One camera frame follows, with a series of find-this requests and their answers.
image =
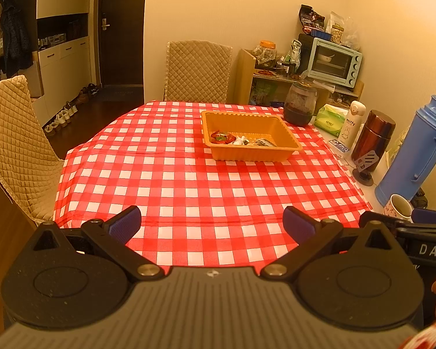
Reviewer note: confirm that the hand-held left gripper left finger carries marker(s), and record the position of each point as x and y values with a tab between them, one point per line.
125	223

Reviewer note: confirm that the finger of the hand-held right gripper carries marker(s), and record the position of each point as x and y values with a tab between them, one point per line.
432	216
379	220

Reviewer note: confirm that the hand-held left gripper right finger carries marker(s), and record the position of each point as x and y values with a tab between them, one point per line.
298	223

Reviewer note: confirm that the orange plastic tray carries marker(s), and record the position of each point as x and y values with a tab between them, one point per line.
250	152

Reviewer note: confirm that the grey clear snack packet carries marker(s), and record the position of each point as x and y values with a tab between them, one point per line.
264	142

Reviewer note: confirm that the clear candy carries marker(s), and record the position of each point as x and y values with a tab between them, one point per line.
241	140

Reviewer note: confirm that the large red snack packet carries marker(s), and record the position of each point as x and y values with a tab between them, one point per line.
221	137

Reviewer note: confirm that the person's right forearm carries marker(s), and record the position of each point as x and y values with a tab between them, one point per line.
430	338

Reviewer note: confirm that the white patterned mug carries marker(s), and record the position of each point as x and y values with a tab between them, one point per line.
396	209

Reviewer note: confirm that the red checkered tablecloth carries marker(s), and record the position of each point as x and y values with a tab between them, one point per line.
149	174

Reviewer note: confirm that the grey phone stand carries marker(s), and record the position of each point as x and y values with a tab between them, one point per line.
367	161

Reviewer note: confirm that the blue thermos jug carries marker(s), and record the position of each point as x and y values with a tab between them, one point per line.
410	152

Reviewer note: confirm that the yellow green bag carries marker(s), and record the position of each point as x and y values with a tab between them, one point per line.
398	145

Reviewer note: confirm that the brown metal thermos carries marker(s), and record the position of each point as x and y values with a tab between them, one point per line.
372	138

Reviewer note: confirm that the blue white tissue packet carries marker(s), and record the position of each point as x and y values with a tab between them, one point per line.
339	146

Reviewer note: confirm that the white thermos bottle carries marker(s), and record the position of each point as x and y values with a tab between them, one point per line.
352	123

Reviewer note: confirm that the green tissue pack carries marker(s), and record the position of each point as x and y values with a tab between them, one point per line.
330	121

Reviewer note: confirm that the dark glass jar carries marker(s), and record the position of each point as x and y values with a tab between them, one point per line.
299	105

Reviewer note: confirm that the row of shoes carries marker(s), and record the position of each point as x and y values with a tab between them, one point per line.
67	112

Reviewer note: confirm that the dark doormat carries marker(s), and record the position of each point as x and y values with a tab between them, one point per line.
120	93

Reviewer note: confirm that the quilted beige chair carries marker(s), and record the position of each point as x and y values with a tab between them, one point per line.
14	145
198	72

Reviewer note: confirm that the wooden shelf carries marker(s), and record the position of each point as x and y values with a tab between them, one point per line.
244	76

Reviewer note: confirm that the light blue toaster oven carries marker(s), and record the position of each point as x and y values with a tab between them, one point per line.
334	61

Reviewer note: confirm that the silver green bag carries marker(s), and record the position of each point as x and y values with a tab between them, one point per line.
295	56

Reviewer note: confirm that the white cabinet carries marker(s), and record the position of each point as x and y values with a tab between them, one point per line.
65	65

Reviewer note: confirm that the orange lid jar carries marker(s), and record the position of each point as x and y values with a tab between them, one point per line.
265	54

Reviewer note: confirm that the clear plastic bag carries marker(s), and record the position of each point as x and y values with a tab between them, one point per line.
351	34

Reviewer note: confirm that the jar of nuts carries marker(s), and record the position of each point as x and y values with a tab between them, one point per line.
336	34

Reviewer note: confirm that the blue basket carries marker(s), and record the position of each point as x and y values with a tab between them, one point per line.
321	34

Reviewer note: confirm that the dark door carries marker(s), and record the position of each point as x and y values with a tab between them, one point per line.
121	25

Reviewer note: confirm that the dark snack bag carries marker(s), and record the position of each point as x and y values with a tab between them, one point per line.
311	18

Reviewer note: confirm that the dark hanging coat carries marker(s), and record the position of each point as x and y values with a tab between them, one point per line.
16	40

